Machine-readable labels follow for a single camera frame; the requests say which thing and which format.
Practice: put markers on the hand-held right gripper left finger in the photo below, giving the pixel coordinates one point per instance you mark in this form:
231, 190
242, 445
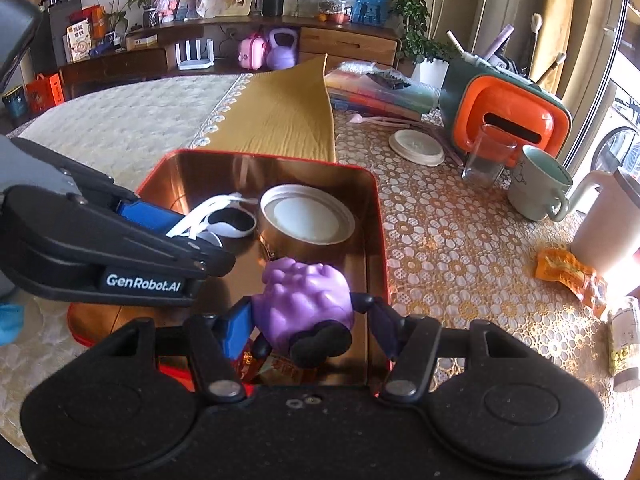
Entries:
236, 327

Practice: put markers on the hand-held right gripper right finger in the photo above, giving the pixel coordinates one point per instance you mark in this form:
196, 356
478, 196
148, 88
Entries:
385, 327

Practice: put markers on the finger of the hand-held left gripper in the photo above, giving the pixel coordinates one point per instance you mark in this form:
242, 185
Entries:
125, 240
150, 215

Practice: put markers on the red tin box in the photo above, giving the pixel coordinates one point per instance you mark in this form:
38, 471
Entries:
200, 172

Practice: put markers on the purple toy figure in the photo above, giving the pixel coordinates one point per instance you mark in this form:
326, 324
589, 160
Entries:
300, 295

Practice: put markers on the white plastic bottle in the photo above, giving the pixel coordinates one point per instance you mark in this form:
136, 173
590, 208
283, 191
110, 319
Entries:
305, 215

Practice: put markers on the person's left hand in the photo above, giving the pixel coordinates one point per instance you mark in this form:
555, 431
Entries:
11, 324

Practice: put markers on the beige quilted tablecloth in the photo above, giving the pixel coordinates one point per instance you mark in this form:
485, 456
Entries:
125, 120

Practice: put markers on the lace floral tablecloth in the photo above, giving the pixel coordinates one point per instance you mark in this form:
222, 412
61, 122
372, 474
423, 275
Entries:
450, 240

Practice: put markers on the orange gift bag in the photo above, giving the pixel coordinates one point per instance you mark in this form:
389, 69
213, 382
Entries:
45, 92

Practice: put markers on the white router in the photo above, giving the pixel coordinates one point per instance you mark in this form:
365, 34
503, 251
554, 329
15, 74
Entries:
195, 60

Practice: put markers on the yellow table runner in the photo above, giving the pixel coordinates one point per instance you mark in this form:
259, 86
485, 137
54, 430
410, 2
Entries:
280, 110

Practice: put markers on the flat yellow white box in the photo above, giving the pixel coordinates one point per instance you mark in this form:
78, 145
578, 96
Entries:
142, 40

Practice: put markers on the teal can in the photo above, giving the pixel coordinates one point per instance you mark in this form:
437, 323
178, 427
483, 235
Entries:
15, 102

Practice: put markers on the white round lid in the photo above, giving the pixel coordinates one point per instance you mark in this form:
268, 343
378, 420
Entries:
416, 147

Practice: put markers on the cartoon snack box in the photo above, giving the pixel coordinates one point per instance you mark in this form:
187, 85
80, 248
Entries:
77, 42

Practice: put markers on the orange snack packet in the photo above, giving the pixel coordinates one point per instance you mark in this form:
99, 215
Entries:
570, 275

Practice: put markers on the pink toy suitcase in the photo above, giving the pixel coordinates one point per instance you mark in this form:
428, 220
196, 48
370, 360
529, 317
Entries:
253, 52

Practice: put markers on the clear drinking glass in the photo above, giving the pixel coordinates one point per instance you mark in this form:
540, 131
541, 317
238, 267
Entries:
487, 160

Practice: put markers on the small plant in dark pot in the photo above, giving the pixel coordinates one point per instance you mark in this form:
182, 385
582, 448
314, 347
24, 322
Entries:
150, 16

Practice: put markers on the red orange paper bag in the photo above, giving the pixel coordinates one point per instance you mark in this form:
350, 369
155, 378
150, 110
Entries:
95, 20

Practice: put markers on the green ceramic mug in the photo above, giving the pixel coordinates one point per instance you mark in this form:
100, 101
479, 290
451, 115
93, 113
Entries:
535, 190

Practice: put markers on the black mini fridge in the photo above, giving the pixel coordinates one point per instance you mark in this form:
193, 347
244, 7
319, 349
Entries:
55, 35

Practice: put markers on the pink plastic spoon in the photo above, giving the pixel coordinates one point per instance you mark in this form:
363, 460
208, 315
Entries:
385, 121

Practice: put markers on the purple kettlebell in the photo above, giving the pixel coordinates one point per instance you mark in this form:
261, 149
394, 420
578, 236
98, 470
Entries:
282, 52

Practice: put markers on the stack of plastic folders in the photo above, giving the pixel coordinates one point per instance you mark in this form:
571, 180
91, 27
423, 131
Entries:
380, 92

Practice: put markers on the small yellow pill bottle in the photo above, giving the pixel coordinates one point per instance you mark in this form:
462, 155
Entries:
625, 345

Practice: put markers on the white insulated jug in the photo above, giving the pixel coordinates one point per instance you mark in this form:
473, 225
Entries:
607, 225

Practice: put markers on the black speaker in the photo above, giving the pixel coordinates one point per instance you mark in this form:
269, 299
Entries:
273, 0

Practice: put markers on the orange green tissue box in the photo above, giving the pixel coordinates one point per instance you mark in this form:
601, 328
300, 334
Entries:
505, 100

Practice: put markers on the wooden television cabinet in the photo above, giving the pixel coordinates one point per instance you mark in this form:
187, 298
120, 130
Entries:
345, 42

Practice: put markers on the clear bag of fruit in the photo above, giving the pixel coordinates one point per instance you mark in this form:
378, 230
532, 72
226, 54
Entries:
334, 4

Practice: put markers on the washing machine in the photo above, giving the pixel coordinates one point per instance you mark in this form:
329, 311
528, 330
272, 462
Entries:
620, 145

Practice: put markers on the blue gift bag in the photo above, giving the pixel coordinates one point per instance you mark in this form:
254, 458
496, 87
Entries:
371, 4

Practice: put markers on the lilac tube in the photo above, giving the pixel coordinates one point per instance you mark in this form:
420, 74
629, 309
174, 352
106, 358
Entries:
497, 42

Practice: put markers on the dark brush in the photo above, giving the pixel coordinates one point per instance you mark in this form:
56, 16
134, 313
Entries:
552, 67

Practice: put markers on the tall potted plant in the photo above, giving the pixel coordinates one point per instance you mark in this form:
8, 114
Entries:
415, 15

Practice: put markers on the white-tipped brush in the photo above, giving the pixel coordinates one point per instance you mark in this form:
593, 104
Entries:
536, 22

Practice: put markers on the yellow curtain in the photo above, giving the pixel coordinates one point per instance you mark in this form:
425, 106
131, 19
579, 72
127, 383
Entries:
564, 25

